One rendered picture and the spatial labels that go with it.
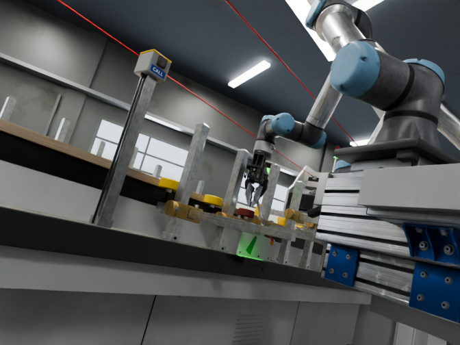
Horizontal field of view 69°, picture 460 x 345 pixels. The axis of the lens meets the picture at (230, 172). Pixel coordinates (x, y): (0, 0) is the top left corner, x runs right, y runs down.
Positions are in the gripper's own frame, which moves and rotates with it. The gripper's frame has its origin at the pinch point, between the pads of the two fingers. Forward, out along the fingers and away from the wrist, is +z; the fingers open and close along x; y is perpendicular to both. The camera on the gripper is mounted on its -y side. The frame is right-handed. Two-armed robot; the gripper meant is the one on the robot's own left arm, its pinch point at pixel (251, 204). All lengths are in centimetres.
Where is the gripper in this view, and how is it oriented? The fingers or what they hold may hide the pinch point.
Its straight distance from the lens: 131.4
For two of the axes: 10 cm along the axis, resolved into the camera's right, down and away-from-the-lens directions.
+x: 9.1, 1.8, -3.6
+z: -2.6, 9.5, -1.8
